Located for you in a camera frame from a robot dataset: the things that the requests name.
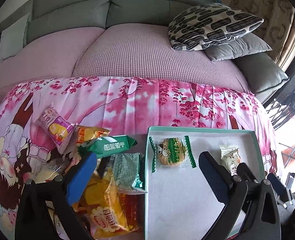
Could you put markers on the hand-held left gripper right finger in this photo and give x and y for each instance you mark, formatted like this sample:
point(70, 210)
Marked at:
point(212, 175)

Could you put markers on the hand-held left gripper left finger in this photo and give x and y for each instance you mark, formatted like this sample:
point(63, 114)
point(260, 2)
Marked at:
point(82, 175)

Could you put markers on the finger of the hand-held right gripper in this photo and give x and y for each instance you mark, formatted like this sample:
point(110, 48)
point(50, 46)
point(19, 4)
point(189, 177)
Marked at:
point(246, 172)
point(277, 185)

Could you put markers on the small beige snack packet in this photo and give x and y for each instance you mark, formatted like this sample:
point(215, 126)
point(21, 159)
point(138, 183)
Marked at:
point(228, 158)

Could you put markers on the yellow snack packet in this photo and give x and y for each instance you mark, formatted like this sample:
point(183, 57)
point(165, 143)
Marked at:
point(105, 200)

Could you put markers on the cream cake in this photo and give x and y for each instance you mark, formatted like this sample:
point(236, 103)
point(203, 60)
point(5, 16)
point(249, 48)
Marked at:
point(47, 173)

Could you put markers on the white box with mint rim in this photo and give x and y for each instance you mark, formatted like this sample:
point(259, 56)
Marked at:
point(182, 200)

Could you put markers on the orange yellow cracker packet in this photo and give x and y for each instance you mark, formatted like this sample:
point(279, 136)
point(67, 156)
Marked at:
point(87, 133)

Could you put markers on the dark green biscuit packet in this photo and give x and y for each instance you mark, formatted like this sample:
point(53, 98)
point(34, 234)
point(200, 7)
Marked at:
point(112, 145)

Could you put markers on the silver green foil packet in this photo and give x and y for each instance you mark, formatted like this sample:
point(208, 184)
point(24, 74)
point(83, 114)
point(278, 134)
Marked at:
point(126, 167)

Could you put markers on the round biscuit packet green edges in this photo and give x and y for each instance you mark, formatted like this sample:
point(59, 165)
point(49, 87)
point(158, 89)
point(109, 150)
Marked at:
point(170, 152)

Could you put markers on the purple snack packet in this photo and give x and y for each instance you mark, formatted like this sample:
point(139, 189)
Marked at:
point(55, 127)

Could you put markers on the large red patterned packet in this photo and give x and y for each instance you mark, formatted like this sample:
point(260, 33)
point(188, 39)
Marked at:
point(135, 205)

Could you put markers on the black metal rack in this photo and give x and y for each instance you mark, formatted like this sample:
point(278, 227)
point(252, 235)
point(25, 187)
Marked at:
point(292, 97)

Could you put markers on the pink floral printed blanket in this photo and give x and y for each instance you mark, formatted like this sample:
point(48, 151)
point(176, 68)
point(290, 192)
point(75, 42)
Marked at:
point(137, 105)

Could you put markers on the grey pillow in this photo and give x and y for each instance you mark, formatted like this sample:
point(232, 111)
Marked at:
point(237, 48)

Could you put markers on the pink sofa cover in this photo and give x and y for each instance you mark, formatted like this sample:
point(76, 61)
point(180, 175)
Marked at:
point(137, 52)

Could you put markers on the black white patterned pillow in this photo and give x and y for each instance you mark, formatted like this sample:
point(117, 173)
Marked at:
point(207, 25)

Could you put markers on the pale grey cushion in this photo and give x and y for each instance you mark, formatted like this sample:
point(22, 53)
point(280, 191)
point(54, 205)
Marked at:
point(12, 40)

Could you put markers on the beige patterned curtain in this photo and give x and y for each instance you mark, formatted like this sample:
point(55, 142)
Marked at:
point(275, 12)

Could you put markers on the grey green sofa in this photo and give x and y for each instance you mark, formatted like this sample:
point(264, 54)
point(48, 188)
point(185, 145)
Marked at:
point(137, 7)

